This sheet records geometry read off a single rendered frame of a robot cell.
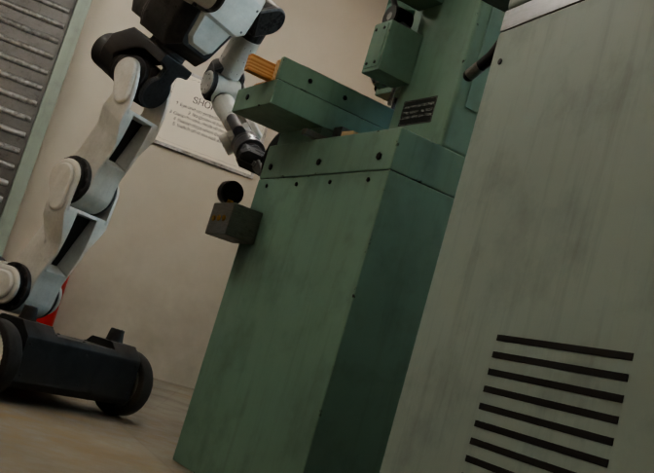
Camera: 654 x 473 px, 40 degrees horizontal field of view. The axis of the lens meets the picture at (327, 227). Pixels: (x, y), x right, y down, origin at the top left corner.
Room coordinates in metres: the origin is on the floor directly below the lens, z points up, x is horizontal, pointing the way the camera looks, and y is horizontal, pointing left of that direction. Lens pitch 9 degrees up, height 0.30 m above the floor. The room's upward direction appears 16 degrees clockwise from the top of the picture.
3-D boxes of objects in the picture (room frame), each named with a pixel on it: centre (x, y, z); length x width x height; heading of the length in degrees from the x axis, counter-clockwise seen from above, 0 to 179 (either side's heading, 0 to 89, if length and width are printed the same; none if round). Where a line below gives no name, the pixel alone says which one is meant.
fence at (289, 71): (2.12, -0.05, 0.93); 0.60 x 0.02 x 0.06; 120
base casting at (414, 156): (2.07, -0.13, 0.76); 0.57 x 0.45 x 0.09; 30
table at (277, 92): (2.25, 0.02, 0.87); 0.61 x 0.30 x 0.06; 120
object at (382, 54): (1.94, -0.03, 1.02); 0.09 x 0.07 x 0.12; 120
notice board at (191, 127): (5.08, 0.80, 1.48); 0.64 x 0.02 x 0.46; 112
